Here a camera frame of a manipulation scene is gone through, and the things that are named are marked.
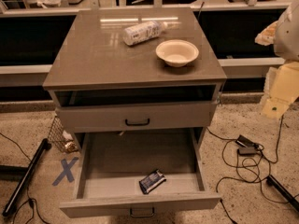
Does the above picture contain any closed grey top drawer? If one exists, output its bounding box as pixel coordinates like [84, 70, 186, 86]
[56, 102, 217, 133]

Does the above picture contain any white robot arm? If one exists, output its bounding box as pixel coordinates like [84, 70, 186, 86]
[255, 0, 299, 119]

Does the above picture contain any black bar right floor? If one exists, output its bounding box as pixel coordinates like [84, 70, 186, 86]
[266, 175, 299, 212]

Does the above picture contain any open grey middle drawer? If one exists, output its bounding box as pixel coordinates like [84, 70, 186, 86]
[60, 128, 221, 217]

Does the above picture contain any blue rxbar blueberry packet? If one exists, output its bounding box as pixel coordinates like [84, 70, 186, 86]
[139, 169, 166, 194]

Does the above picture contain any black bar floor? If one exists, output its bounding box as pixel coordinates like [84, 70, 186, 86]
[266, 175, 299, 212]
[2, 138, 51, 217]

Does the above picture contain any black drawer handle top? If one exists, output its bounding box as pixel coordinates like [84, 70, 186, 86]
[125, 119, 150, 127]

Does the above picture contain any metal drawer handle bottom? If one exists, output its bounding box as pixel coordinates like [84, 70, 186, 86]
[129, 207, 155, 218]

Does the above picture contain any black power adapter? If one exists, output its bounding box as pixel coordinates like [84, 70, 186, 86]
[235, 135, 259, 156]

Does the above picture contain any black floor cable right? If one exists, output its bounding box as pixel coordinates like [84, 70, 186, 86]
[206, 115, 299, 224]

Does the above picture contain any grey drawer cabinet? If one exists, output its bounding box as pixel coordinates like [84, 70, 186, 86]
[42, 7, 228, 142]

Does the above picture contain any wire mesh basket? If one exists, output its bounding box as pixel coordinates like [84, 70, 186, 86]
[48, 117, 78, 153]

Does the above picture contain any white paper bowl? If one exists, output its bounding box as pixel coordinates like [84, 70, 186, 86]
[156, 39, 199, 67]

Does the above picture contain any black bar left floor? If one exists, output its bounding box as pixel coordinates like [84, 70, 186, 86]
[2, 138, 51, 217]

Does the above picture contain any black floor cable left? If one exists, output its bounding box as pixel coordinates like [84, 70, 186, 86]
[0, 132, 50, 224]

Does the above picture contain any black floor cable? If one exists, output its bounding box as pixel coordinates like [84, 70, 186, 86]
[0, 132, 50, 224]
[206, 115, 299, 224]

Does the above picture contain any blue tape cross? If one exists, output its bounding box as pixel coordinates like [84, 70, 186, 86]
[52, 157, 78, 186]

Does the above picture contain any lying white plastic bottle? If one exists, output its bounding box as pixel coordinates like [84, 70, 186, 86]
[122, 21, 168, 46]

